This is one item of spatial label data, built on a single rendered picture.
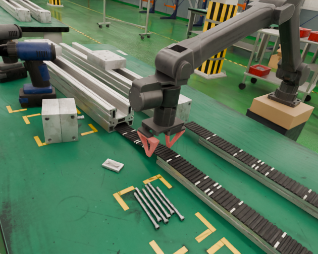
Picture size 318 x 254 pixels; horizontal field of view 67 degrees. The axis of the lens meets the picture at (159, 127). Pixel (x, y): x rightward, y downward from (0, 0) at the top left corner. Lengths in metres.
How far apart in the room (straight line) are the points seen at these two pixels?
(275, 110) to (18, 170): 0.93
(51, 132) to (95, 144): 0.13
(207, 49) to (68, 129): 0.44
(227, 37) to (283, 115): 0.53
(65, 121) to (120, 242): 0.37
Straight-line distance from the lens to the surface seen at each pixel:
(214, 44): 0.63
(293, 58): 1.04
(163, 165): 0.66
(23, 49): 0.90
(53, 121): 0.72
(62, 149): 0.73
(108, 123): 0.79
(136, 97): 0.54
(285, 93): 1.15
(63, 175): 0.65
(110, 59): 1.10
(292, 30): 0.94
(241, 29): 0.69
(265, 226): 0.58
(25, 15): 2.59
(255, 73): 3.84
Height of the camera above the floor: 1.21
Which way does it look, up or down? 30 degrees down
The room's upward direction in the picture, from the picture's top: 9 degrees clockwise
